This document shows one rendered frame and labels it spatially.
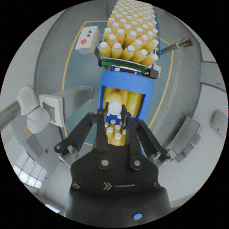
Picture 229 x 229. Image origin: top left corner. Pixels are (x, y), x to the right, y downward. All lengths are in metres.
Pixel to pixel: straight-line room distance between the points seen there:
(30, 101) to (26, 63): 2.35
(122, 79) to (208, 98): 3.54
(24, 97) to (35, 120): 0.19
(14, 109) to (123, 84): 0.64
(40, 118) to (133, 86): 0.64
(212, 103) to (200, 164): 2.14
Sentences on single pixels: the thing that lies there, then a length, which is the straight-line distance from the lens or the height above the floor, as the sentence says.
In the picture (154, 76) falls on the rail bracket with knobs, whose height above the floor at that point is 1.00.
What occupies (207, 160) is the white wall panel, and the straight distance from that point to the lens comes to 3.43.
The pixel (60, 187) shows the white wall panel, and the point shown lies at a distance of 5.46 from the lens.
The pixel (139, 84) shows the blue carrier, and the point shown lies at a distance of 0.26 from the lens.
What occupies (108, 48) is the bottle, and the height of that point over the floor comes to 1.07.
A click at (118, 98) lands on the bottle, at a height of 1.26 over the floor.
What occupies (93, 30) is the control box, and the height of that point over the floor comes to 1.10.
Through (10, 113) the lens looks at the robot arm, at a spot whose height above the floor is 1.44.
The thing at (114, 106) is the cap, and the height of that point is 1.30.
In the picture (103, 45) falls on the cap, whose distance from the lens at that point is 0.43.
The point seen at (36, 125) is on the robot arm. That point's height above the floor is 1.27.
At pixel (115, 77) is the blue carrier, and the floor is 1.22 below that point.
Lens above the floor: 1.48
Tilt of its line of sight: 65 degrees down
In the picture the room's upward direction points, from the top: 180 degrees counter-clockwise
